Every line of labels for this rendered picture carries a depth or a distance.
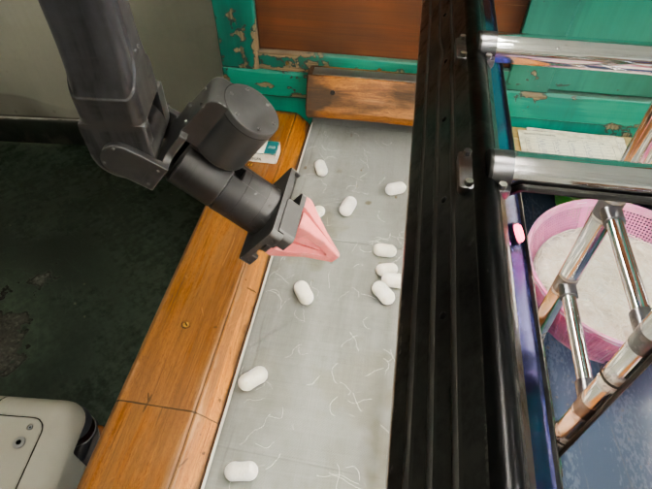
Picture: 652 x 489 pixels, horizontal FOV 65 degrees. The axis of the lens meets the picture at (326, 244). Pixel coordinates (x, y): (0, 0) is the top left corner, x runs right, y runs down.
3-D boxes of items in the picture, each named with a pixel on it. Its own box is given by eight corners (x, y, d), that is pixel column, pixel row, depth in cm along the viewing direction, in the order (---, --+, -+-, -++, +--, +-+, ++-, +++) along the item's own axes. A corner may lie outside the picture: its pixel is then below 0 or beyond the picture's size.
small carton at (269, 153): (241, 160, 85) (239, 150, 83) (246, 147, 87) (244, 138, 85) (276, 164, 84) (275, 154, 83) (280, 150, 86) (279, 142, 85)
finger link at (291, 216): (357, 229, 58) (292, 183, 55) (349, 278, 53) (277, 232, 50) (321, 255, 63) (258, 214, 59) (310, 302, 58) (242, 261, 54)
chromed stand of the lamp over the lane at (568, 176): (388, 461, 61) (464, 178, 28) (399, 321, 74) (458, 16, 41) (552, 487, 59) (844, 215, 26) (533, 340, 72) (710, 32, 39)
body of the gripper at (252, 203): (306, 175, 57) (251, 135, 54) (286, 242, 50) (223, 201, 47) (273, 203, 61) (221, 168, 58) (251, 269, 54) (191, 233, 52)
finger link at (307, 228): (360, 214, 60) (297, 169, 56) (352, 261, 55) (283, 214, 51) (324, 241, 64) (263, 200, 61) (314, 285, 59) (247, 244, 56)
